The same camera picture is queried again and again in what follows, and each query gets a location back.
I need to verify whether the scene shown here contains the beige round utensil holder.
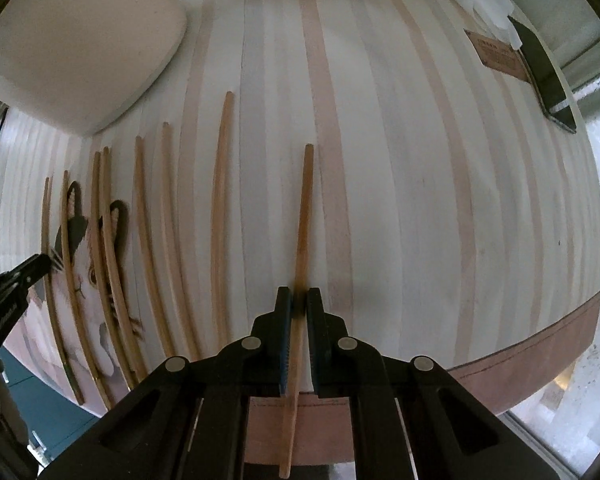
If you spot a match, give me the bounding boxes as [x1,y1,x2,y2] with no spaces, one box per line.
[0,0,188,137]

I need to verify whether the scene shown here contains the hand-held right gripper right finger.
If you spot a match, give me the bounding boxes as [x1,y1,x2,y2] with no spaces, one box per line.
[305,287,578,480]

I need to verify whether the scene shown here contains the white crumpled tissue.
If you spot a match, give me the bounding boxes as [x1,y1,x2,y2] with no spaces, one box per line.
[450,0,523,51]

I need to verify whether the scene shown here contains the small brown card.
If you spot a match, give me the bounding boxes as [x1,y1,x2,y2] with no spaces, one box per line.
[464,29,535,83]

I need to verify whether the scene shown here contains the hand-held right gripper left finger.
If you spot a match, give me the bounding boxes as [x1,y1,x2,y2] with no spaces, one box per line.
[37,286,301,480]

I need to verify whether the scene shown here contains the teal cabinet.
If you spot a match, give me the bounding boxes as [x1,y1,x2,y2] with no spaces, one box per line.
[0,350,98,461]

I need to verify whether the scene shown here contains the black rectangular device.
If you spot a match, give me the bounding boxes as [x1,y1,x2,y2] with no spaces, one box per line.
[506,15,579,135]

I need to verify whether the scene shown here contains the light wooden chopstick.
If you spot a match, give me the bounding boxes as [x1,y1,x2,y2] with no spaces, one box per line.
[278,143,315,480]

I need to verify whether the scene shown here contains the striped mat with cat print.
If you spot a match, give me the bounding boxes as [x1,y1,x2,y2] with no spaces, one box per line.
[0,0,600,466]

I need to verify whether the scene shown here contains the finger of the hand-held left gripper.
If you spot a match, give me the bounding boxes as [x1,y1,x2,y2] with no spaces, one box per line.
[0,254,57,291]

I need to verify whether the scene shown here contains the bunch of wooden chopsticks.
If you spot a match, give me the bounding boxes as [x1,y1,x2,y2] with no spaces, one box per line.
[40,91,234,406]

